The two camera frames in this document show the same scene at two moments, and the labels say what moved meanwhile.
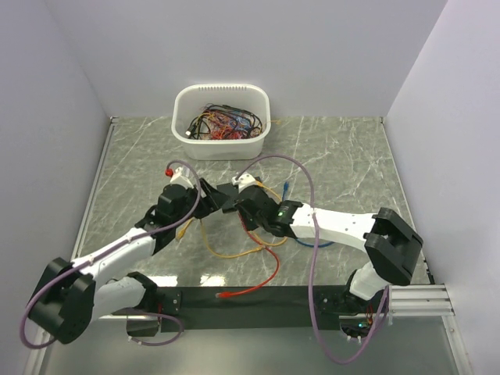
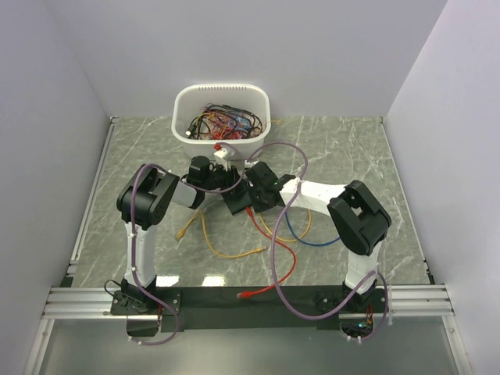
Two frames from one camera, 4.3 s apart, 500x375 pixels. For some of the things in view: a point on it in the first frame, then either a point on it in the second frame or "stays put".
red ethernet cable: (262, 285) → (253, 292)
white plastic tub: (222, 121) stays put
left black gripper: (212, 201) → (232, 177)
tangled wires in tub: (219, 122) stays put
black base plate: (185, 308) stays put
